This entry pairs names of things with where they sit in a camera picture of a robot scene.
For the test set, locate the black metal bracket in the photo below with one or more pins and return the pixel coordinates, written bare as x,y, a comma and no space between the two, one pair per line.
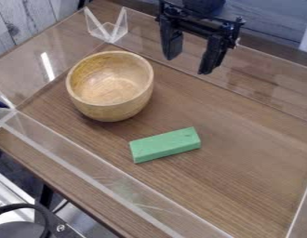
55,227

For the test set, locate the green rectangular block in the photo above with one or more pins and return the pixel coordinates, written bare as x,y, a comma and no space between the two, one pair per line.
165,144

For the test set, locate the light wooden bowl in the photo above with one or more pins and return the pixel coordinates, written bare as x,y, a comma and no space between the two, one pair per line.
109,85

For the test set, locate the clear acrylic tray wall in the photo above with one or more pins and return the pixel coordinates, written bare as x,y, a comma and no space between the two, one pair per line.
239,188

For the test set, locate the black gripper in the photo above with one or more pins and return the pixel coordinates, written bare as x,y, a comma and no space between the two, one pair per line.
204,18

